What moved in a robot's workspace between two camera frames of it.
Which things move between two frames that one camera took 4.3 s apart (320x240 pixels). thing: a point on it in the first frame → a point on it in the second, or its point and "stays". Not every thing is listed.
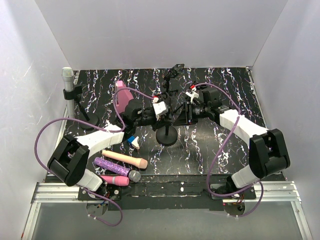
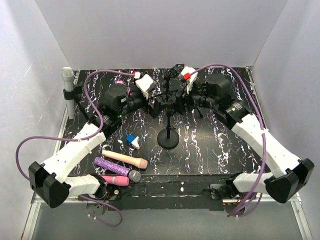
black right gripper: x=186 y=117 → x=178 y=104
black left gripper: x=162 y=122 → x=158 y=107
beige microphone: x=140 y=163 stays
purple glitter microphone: x=134 y=176 stays
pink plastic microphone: x=121 y=181 stays
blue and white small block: x=134 y=141 stays
